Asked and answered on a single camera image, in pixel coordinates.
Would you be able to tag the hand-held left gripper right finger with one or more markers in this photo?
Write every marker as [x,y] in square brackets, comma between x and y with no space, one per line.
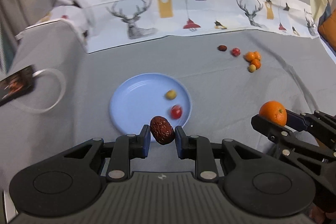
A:
[179,143]

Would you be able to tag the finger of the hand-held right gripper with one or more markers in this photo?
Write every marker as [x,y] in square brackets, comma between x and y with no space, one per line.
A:
[265,127]
[298,121]

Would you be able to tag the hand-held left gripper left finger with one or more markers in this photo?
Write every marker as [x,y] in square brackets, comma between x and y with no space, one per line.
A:
[145,140]

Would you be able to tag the large orange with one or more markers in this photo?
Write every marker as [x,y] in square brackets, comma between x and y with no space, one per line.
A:
[273,112]

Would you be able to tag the wrinkled red date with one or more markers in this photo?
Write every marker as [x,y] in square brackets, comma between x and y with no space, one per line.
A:
[222,48]
[162,130]

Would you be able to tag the small red fruit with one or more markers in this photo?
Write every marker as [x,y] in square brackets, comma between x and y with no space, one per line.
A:
[176,111]
[235,51]

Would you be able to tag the light blue plate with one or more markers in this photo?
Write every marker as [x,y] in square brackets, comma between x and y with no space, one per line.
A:
[139,98]

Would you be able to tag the small yellow-green fruit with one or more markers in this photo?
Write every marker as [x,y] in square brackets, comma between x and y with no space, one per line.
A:
[170,94]
[252,68]

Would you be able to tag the small orange mandarin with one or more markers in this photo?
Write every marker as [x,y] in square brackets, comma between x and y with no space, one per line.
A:
[256,63]
[249,56]
[258,55]

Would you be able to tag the grey bed cover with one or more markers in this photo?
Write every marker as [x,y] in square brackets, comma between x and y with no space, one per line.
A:
[78,121]

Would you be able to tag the orange cushion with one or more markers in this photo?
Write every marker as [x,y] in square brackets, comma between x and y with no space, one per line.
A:
[329,32]

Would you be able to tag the pale yellow cloth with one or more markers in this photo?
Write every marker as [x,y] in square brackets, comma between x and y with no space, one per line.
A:
[319,3]

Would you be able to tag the deer print blanket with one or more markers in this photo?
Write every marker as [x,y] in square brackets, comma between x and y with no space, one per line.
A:
[210,11]

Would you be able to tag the black smartphone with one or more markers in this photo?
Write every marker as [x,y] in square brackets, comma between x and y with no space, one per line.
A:
[15,83]

